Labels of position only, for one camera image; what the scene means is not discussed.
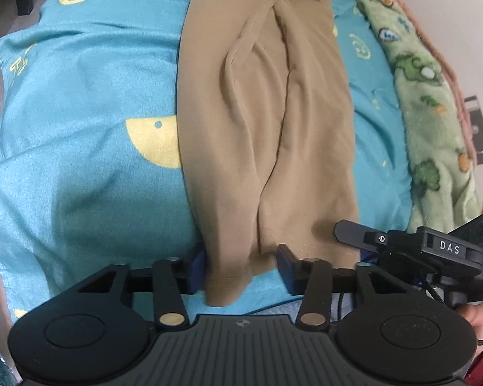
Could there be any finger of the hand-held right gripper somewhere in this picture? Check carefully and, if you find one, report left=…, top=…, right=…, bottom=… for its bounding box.
left=334, top=219, right=393, bottom=250

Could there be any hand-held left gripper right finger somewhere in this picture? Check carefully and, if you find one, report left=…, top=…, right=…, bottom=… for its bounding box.
left=276, top=244, right=424, bottom=331

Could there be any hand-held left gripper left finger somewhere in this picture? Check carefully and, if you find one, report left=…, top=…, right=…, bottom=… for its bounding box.
left=66, top=248, right=207, bottom=333

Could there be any tan garment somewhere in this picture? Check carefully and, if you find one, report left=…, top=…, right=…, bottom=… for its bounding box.
left=176, top=0, right=361, bottom=308

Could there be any person's right hand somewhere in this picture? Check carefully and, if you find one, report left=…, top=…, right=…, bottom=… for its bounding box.
left=454, top=302, right=483, bottom=343

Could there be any green fleece blanket with print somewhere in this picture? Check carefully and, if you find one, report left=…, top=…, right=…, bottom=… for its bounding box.
left=338, top=0, right=483, bottom=234

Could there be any blue bedsheet with yellow print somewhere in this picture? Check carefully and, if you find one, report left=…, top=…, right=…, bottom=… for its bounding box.
left=0, top=0, right=417, bottom=324

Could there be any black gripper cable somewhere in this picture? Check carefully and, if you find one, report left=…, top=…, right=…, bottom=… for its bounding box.
left=421, top=277, right=483, bottom=346

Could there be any dark wall panel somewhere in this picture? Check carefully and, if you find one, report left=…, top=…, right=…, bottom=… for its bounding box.
left=464, top=96, right=483, bottom=166

